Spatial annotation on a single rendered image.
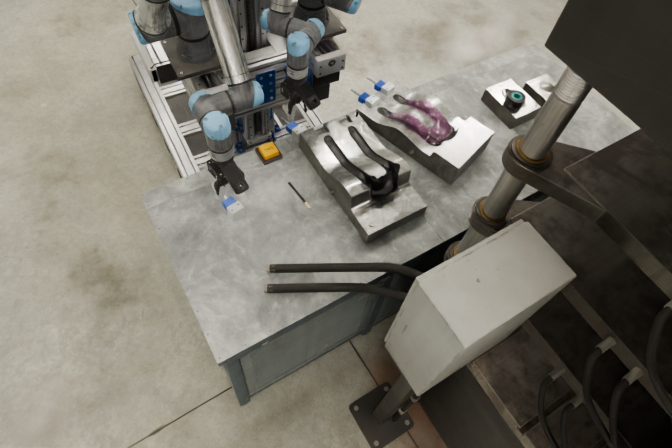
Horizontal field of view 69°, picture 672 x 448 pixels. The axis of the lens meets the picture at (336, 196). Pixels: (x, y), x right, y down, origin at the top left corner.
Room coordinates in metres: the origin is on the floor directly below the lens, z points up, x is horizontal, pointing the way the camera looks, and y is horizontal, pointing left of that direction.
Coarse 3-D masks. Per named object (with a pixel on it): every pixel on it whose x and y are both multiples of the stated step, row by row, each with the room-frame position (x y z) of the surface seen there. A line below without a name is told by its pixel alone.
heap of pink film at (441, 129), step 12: (420, 108) 1.47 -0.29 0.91; (432, 108) 1.48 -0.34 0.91; (396, 120) 1.40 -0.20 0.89; (408, 120) 1.38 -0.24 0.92; (420, 120) 1.40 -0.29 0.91; (432, 120) 1.43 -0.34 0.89; (444, 120) 1.43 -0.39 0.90; (420, 132) 1.35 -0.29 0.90; (432, 132) 1.36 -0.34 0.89; (444, 132) 1.37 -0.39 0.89
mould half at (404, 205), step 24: (336, 120) 1.35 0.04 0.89; (360, 120) 1.37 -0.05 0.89; (312, 144) 1.21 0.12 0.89; (336, 168) 1.12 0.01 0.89; (360, 168) 1.11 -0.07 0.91; (408, 168) 1.13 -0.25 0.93; (336, 192) 1.04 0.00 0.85; (360, 192) 0.99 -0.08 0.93; (408, 192) 1.08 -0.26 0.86; (360, 216) 0.94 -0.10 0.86; (384, 216) 0.96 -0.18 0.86; (408, 216) 0.98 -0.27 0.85
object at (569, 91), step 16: (560, 80) 0.75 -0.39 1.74; (576, 80) 0.72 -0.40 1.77; (560, 96) 0.73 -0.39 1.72; (576, 96) 0.72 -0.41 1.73; (544, 112) 0.74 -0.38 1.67; (560, 112) 0.72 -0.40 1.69; (544, 128) 0.72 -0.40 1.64; (560, 128) 0.72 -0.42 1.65; (528, 144) 0.73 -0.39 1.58; (544, 144) 0.72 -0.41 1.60; (512, 176) 0.72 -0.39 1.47; (496, 192) 0.73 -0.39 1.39; (512, 192) 0.72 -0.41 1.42; (496, 208) 0.72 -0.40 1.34; (464, 240) 0.74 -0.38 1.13; (480, 240) 0.72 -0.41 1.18
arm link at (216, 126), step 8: (216, 112) 0.95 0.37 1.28; (208, 120) 0.92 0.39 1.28; (216, 120) 0.92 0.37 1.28; (224, 120) 0.93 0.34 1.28; (208, 128) 0.89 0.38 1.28; (216, 128) 0.90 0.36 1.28; (224, 128) 0.91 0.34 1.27; (208, 136) 0.89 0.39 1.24; (216, 136) 0.89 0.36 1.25; (224, 136) 0.90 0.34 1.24; (208, 144) 0.90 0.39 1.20; (216, 144) 0.89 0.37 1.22; (224, 144) 0.90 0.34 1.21; (232, 144) 0.93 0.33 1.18; (216, 152) 0.89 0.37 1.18; (224, 152) 0.89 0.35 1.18
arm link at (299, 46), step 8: (296, 32) 1.35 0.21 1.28; (288, 40) 1.31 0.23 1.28; (296, 40) 1.31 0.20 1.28; (304, 40) 1.32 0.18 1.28; (288, 48) 1.30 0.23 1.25; (296, 48) 1.29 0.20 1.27; (304, 48) 1.30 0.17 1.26; (312, 48) 1.35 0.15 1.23; (288, 56) 1.30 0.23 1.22; (296, 56) 1.29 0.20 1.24; (304, 56) 1.30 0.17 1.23; (288, 64) 1.30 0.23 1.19; (296, 64) 1.29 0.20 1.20; (304, 64) 1.30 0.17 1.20
